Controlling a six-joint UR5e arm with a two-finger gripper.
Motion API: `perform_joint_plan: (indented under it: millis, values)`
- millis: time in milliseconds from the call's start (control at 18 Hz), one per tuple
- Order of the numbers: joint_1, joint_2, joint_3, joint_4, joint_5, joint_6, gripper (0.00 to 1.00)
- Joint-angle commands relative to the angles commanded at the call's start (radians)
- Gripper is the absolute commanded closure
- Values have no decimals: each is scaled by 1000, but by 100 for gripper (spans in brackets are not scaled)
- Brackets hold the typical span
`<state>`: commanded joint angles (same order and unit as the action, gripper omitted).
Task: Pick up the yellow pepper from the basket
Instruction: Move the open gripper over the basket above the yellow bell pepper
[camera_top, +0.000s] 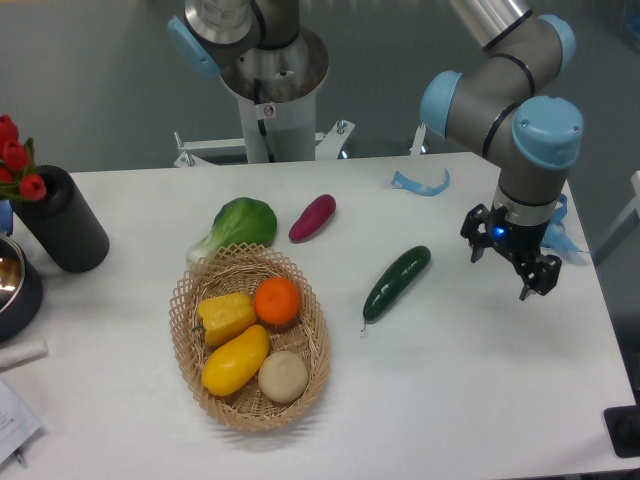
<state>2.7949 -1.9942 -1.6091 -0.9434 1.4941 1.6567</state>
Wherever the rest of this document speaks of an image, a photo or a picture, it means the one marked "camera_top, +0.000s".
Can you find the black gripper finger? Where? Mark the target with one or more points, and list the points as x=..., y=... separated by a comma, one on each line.
x=475, y=230
x=539, y=275

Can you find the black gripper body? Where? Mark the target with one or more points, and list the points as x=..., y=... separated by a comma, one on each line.
x=512, y=241

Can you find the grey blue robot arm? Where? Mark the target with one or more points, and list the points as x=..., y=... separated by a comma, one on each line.
x=499, y=113

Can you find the woven wicker basket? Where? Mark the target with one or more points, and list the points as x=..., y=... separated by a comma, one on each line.
x=241, y=268

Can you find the yellow bell pepper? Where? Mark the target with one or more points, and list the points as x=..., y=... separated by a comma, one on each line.
x=225, y=317

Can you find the crumpled blue tape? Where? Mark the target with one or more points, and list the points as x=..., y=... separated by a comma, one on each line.
x=555, y=237

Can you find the blue tape strip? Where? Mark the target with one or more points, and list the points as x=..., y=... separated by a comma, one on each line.
x=402, y=182

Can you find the dark green cucumber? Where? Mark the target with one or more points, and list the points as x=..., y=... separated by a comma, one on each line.
x=399, y=275

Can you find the purple sweet potato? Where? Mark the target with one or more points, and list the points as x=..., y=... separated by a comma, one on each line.
x=313, y=218

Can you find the black device at edge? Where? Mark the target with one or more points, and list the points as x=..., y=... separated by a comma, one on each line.
x=623, y=428

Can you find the orange fruit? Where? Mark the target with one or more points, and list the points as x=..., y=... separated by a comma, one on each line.
x=277, y=301

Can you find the green bok choy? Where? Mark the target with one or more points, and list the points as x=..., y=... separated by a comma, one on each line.
x=242, y=220

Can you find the beige round bun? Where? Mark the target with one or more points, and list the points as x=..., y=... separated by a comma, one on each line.
x=283, y=377

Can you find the yellow mango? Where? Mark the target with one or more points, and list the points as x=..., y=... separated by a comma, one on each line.
x=232, y=365

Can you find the black cylindrical vase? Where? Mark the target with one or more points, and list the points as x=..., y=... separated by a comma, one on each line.
x=64, y=223

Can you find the dark metal bowl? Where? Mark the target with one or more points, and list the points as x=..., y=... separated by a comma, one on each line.
x=21, y=289

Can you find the red tulip bouquet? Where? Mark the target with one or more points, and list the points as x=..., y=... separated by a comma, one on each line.
x=20, y=180

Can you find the white paper roll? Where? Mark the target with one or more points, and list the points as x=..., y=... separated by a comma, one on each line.
x=19, y=353

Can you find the white paper sheet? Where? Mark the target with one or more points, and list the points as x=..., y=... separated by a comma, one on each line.
x=18, y=422

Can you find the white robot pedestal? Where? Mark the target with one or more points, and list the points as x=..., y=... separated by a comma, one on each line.
x=276, y=93

